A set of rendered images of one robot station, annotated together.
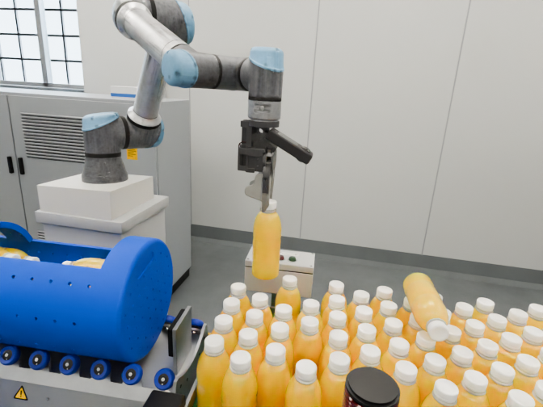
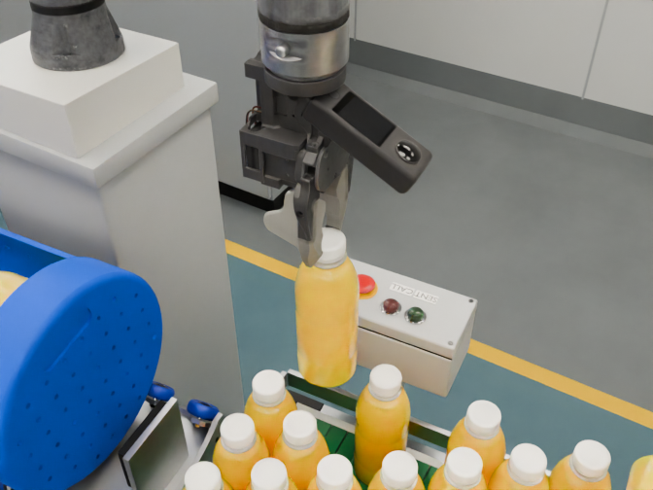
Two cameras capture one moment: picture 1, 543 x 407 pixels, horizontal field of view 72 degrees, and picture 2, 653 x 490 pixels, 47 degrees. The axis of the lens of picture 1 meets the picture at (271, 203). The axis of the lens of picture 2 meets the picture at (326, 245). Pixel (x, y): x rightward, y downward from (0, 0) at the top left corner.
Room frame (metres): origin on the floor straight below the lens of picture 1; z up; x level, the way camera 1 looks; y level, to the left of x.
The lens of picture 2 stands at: (0.33, -0.18, 1.81)
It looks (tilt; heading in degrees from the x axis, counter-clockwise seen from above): 41 degrees down; 19
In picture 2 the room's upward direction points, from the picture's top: straight up
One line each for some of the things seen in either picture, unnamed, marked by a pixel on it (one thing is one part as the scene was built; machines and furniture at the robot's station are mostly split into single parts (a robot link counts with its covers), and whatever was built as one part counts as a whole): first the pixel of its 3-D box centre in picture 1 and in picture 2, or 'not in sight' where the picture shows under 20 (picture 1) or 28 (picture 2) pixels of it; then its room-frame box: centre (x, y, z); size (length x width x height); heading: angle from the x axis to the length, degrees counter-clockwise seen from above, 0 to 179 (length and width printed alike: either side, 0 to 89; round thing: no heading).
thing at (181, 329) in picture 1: (179, 338); (154, 454); (0.77, 0.20, 0.99); 0.10 x 0.02 x 0.12; 173
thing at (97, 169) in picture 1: (104, 165); (72, 23); (1.29, 0.59, 1.29); 0.15 x 0.15 x 0.10
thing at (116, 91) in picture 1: (132, 92); not in sight; (2.64, 0.98, 1.48); 0.24 x 0.12 x 0.08; 87
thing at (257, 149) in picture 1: (259, 146); (298, 122); (0.88, 0.04, 1.45); 0.09 x 0.08 x 0.12; 83
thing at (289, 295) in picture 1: (287, 312); (381, 428); (0.90, -0.06, 0.99); 0.07 x 0.07 x 0.19
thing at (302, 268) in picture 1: (279, 270); (394, 324); (1.03, -0.04, 1.05); 0.20 x 0.10 x 0.10; 83
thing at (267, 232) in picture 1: (267, 241); (326, 312); (0.87, 0.01, 1.21); 0.07 x 0.07 x 0.19
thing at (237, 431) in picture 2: (231, 304); (237, 430); (0.77, 0.08, 1.09); 0.04 x 0.04 x 0.02
